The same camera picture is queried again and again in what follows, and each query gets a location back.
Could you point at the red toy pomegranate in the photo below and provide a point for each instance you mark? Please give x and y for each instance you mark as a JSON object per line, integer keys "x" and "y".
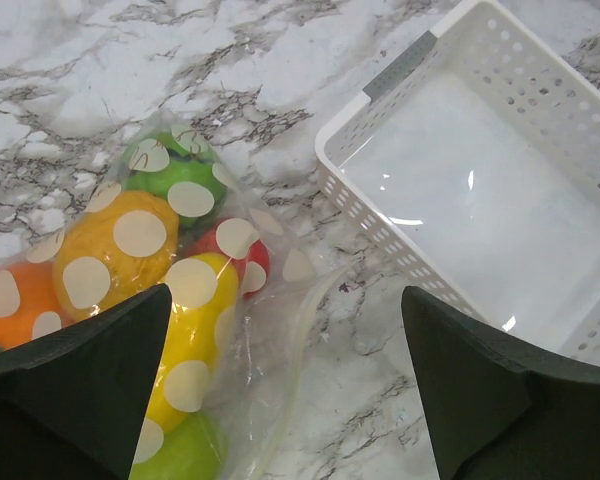
{"x": 253, "y": 269}

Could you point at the green toy watermelon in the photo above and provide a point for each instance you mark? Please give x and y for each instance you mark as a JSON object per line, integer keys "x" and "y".
{"x": 177, "y": 157}

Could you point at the yellow orange toy lemon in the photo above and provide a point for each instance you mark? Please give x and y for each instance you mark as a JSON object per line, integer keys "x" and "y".
{"x": 114, "y": 253}

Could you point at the green toy pear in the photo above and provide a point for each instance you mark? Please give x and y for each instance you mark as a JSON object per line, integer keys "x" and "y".
{"x": 196, "y": 450}

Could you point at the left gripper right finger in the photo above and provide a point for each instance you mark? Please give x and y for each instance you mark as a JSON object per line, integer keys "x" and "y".
{"x": 498, "y": 407}

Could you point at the white perforated plastic basket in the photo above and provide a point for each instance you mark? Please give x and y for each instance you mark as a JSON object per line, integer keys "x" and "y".
{"x": 473, "y": 161}

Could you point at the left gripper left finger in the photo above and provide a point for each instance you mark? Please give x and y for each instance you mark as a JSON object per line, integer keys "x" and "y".
{"x": 72, "y": 403}

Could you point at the yellow toy mango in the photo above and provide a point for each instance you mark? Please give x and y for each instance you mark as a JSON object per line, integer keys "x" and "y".
{"x": 204, "y": 290}

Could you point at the clear zip top bag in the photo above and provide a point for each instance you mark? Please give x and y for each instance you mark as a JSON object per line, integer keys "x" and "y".
{"x": 255, "y": 381}

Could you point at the orange toy fruit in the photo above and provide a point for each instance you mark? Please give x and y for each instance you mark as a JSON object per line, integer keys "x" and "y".
{"x": 29, "y": 306}

